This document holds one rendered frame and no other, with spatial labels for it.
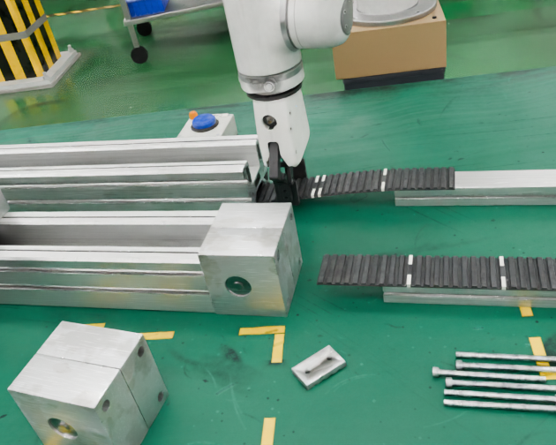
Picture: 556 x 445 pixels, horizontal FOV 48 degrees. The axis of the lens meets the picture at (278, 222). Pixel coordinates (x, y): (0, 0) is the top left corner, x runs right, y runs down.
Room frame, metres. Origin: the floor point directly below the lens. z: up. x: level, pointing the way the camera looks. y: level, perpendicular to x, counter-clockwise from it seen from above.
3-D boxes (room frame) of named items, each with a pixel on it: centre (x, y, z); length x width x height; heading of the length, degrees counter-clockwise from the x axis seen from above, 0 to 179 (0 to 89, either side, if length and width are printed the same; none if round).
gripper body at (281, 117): (0.77, -0.03, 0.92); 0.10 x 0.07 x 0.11; 160
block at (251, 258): (0.60, 0.03, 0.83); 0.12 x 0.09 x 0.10; 160
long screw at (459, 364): (0.39, -0.20, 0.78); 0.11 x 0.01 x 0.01; 72
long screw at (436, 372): (0.39, -0.17, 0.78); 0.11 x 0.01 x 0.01; 71
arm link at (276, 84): (0.76, -0.03, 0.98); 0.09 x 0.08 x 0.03; 160
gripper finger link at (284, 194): (0.73, -0.02, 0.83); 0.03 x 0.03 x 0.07; 70
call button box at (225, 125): (0.94, 0.09, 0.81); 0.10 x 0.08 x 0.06; 160
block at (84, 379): (0.44, 0.21, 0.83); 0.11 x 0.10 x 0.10; 154
